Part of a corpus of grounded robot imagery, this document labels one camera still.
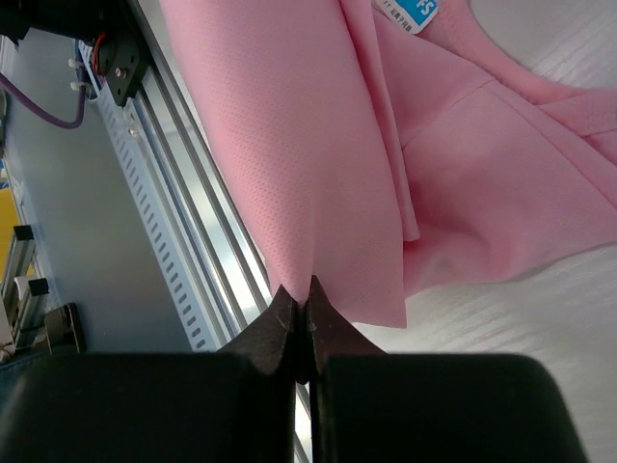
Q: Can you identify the white slotted cable duct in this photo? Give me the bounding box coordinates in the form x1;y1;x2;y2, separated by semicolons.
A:
78;43;218;352

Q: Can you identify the yellow chair in background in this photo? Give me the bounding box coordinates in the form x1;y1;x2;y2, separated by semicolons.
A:
0;188;20;281

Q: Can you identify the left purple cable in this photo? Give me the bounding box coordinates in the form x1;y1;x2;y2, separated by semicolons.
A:
0;71;88;130

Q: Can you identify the pink t shirt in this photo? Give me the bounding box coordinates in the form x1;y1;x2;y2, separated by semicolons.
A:
161;1;616;327

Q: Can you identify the aluminium rail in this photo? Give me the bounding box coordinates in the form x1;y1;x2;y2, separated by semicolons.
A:
122;0;314;463

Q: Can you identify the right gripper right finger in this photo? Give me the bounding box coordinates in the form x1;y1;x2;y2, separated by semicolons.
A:
303;280;587;462

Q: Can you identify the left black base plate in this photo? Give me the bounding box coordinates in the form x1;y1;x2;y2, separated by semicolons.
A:
91;26;151;107

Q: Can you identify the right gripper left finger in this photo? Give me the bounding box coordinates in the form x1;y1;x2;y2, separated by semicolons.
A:
1;290;296;462

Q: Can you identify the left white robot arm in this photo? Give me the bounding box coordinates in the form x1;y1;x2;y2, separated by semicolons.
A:
1;0;127;45

